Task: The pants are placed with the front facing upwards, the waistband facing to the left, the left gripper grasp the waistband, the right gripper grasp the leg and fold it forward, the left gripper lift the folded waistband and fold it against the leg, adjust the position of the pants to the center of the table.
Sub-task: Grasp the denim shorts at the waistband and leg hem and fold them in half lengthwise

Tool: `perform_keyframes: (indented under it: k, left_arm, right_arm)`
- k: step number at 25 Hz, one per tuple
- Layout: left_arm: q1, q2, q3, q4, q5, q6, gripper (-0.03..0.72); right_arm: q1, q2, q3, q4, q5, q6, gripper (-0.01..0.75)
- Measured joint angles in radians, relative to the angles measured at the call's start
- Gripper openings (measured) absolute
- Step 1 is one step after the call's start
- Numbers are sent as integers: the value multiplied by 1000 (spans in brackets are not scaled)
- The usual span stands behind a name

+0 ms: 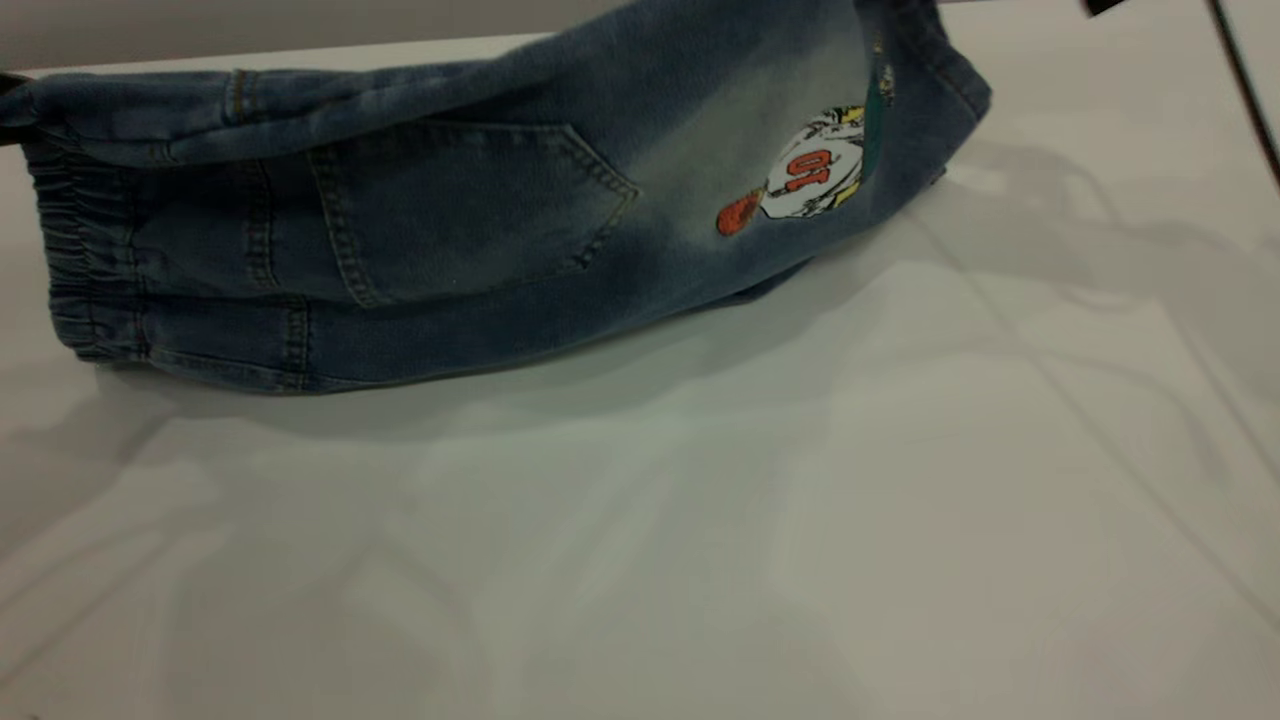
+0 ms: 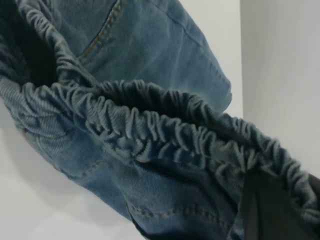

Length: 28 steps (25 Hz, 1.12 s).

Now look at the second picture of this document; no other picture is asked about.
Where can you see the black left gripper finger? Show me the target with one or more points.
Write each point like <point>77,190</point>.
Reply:
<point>270,220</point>

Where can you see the blue denim shorts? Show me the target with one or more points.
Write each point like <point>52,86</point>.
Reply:
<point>150,62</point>

